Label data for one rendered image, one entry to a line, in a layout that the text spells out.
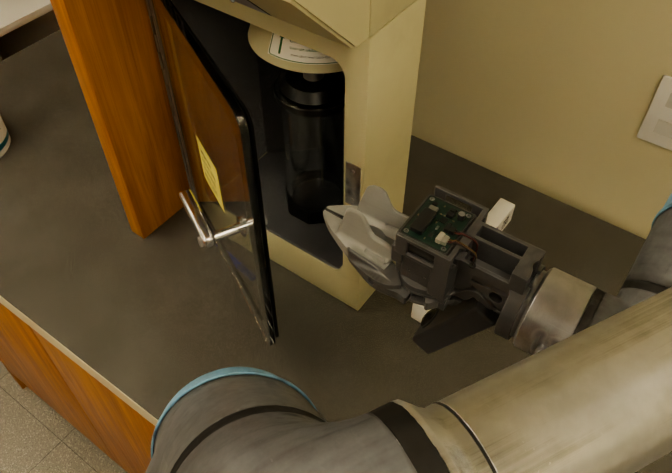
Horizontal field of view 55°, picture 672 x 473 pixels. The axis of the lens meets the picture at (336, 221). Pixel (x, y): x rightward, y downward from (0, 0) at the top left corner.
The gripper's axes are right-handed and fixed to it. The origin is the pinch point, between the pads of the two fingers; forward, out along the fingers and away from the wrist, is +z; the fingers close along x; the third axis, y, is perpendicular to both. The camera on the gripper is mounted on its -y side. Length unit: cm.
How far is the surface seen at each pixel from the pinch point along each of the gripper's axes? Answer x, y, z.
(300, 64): -14.3, 4.5, 14.9
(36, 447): 24, -128, 86
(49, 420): 17, -128, 90
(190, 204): 2.4, -7.1, 19.2
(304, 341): -2.7, -34.0, 7.8
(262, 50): -14.0, 4.5, 20.4
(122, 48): -9.5, -0.6, 41.3
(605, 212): -54, -36, -19
